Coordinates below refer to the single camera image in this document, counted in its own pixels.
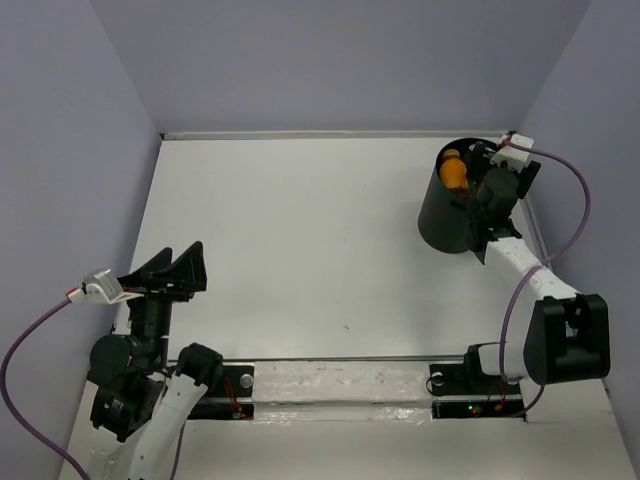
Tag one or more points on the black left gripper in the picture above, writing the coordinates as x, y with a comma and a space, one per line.
189, 269

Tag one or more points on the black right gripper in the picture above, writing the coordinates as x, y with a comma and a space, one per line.
479, 158

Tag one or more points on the orange plastic bottle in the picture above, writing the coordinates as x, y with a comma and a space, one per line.
453, 172

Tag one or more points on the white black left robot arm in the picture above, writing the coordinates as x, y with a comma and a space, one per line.
141, 404

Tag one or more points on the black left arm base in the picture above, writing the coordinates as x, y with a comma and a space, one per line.
232, 398

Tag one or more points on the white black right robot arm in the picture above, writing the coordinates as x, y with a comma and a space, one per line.
550, 333

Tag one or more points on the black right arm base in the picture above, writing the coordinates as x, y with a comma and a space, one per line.
461, 390

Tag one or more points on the black round bin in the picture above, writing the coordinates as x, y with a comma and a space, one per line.
442, 220

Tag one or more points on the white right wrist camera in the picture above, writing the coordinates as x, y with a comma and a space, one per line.
513, 152

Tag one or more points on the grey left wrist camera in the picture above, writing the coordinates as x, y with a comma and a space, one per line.
101, 287

